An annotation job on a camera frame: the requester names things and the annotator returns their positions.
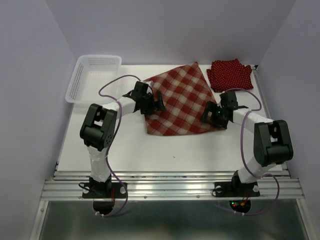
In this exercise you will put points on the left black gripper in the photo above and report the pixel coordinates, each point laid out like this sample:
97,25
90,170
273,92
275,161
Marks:
155,106

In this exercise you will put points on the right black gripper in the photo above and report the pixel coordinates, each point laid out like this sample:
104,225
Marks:
212,107

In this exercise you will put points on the red plaid skirt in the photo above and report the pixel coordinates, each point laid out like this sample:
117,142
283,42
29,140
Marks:
185,94

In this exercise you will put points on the red polka dot skirt pile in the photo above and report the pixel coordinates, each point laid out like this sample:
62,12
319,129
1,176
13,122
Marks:
232,74

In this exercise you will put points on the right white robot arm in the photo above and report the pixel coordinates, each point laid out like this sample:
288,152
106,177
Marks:
272,144

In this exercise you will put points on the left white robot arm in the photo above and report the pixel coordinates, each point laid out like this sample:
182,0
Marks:
100,126

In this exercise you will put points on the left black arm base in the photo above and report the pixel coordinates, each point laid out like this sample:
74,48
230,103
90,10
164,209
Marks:
113,191

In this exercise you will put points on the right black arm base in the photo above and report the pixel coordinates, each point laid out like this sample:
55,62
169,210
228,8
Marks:
224,189

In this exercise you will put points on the white plastic basket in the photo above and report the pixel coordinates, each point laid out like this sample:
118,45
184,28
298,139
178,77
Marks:
90,74

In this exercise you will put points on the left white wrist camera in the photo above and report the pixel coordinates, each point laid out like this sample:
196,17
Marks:
148,83

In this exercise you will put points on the aluminium rail frame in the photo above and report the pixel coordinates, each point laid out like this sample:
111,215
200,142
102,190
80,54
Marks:
170,182

